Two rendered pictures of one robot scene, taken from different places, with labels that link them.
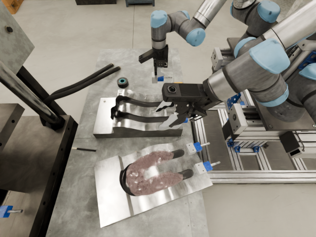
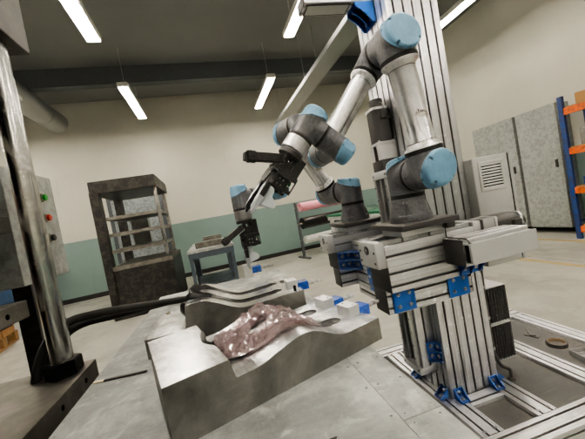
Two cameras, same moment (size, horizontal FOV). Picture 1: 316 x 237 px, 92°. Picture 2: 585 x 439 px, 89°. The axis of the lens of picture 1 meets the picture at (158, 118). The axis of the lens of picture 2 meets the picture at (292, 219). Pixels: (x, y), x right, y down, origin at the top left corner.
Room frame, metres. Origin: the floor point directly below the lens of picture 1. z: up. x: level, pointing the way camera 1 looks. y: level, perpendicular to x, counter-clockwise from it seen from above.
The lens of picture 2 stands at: (-0.57, 0.06, 1.16)
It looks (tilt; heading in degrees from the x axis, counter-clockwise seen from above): 2 degrees down; 348
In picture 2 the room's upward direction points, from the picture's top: 11 degrees counter-clockwise
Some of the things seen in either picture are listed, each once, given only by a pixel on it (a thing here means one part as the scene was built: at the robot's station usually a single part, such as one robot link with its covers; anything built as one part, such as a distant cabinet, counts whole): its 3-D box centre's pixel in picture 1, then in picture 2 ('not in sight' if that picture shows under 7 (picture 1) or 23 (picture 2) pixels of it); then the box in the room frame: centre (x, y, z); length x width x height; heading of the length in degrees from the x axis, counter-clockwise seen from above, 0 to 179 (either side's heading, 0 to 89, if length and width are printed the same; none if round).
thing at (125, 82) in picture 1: (122, 82); not in sight; (0.82, 0.26, 0.82); 0.08 x 0.08 x 0.04
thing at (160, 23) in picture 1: (159, 26); (240, 197); (0.76, -0.01, 1.25); 0.09 x 0.08 x 0.11; 119
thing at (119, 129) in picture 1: (138, 113); (228, 304); (0.52, 0.12, 0.87); 0.50 x 0.26 x 0.14; 92
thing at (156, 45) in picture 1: (158, 41); (243, 215); (0.76, 0.00, 1.17); 0.08 x 0.08 x 0.05
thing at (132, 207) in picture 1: (153, 175); (267, 340); (0.16, 0.02, 0.86); 0.50 x 0.26 x 0.11; 109
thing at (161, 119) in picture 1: (140, 109); (230, 290); (0.51, 0.10, 0.92); 0.35 x 0.16 x 0.09; 92
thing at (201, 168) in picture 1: (208, 166); (361, 307); (0.21, -0.25, 0.86); 0.13 x 0.05 x 0.05; 109
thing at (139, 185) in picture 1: (153, 171); (264, 322); (0.17, 0.02, 0.90); 0.26 x 0.18 x 0.08; 109
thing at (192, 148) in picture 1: (198, 146); (337, 300); (0.31, -0.22, 0.86); 0.13 x 0.05 x 0.05; 109
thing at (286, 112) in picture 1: (290, 101); (408, 206); (0.43, -0.59, 1.09); 0.15 x 0.15 x 0.10
